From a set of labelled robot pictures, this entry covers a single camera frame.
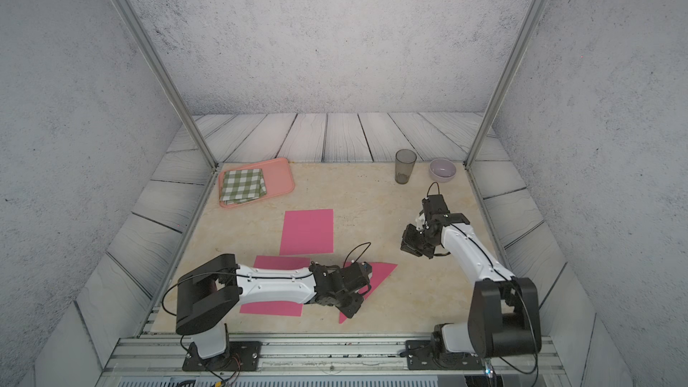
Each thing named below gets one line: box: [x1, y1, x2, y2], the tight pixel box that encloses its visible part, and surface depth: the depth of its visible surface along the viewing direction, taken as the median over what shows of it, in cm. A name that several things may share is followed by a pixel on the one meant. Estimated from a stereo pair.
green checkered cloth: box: [221, 168, 267, 206], surface depth 114 cm
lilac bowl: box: [429, 158, 457, 183], surface depth 115 cm
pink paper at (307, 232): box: [279, 208, 335, 256], surface depth 102 cm
